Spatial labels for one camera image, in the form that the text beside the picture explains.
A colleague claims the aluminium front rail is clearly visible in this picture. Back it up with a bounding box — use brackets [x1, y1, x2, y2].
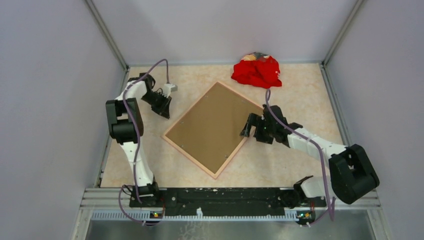
[72, 187, 392, 240]

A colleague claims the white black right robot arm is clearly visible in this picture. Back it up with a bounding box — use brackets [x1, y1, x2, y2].
[240, 105, 380, 206]

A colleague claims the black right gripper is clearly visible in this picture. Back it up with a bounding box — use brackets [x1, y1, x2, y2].
[240, 112, 276, 145]

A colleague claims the red crumpled cloth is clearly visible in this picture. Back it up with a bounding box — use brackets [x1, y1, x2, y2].
[231, 52, 283, 89]

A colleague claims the brown backing board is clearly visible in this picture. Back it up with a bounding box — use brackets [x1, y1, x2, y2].
[164, 83, 263, 175]

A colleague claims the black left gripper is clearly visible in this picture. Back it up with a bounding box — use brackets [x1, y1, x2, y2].
[141, 91, 172, 119]

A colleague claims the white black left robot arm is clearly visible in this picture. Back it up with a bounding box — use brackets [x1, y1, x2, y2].
[105, 73, 178, 207]

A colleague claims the pink photo frame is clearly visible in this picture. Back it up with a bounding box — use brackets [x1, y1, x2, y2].
[161, 80, 265, 180]

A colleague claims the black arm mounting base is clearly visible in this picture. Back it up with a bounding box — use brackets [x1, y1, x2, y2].
[129, 187, 327, 217]

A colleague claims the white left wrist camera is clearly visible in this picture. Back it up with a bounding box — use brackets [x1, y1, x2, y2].
[161, 83, 178, 98]

